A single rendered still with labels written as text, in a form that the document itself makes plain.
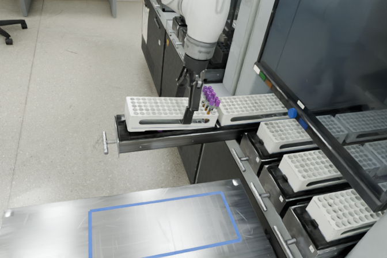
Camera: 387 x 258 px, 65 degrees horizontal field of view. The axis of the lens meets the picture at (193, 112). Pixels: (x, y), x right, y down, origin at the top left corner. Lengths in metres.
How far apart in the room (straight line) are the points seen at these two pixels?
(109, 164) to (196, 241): 1.30
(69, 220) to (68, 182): 1.15
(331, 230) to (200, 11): 0.63
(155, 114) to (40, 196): 1.10
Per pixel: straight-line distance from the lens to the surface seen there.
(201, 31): 0.84
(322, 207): 0.88
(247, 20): 1.22
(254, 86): 1.19
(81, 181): 1.93
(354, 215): 0.92
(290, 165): 0.94
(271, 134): 1.02
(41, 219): 0.82
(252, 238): 0.81
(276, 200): 0.97
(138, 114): 0.95
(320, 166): 0.99
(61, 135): 2.23
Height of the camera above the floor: 1.49
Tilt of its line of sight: 38 degrees down
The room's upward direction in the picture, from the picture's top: 10 degrees clockwise
